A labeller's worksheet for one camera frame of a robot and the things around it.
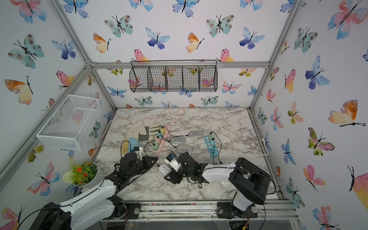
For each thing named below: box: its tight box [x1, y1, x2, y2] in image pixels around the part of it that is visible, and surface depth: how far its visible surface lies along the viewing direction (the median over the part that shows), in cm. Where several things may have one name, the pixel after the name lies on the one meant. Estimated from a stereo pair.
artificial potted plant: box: [62, 156, 104, 189], surface depth 73 cm
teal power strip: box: [204, 135, 219, 159], surface depth 97 cm
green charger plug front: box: [152, 141, 159, 151], surface depth 93 cm
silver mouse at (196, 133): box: [188, 130, 204, 138], surface depth 106 cm
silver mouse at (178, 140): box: [170, 136, 186, 144], surface depth 103 cm
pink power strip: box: [152, 125, 171, 154], surface depth 98 cm
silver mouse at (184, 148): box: [176, 144, 193, 155], surface depth 100 cm
